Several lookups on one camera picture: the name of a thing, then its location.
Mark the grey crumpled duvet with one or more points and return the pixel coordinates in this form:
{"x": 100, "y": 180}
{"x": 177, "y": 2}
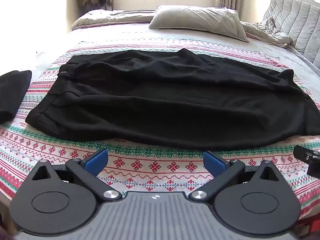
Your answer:
{"x": 105, "y": 17}

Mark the folded black garment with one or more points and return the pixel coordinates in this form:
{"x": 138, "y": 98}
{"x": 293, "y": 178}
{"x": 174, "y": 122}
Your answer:
{"x": 12, "y": 92}

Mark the grey quilted headboard cushion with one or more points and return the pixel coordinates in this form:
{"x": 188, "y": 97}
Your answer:
{"x": 297, "y": 17}

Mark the grey pillow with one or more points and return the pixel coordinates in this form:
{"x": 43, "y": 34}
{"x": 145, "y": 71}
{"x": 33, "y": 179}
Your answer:
{"x": 197, "y": 20}

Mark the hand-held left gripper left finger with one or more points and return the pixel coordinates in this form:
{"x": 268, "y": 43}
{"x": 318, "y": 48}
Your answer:
{"x": 96, "y": 162}

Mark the black pants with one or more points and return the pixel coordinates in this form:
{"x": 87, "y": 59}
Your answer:
{"x": 162, "y": 100}

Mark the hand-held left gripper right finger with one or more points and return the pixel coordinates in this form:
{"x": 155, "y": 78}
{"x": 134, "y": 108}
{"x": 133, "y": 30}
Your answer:
{"x": 212, "y": 163}

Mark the red green patterned blanket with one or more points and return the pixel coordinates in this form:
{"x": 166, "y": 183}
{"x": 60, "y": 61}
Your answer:
{"x": 155, "y": 166}

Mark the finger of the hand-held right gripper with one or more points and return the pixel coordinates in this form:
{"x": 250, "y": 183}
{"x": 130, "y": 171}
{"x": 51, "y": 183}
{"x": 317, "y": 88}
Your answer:
{"x": 306, "y": 156}

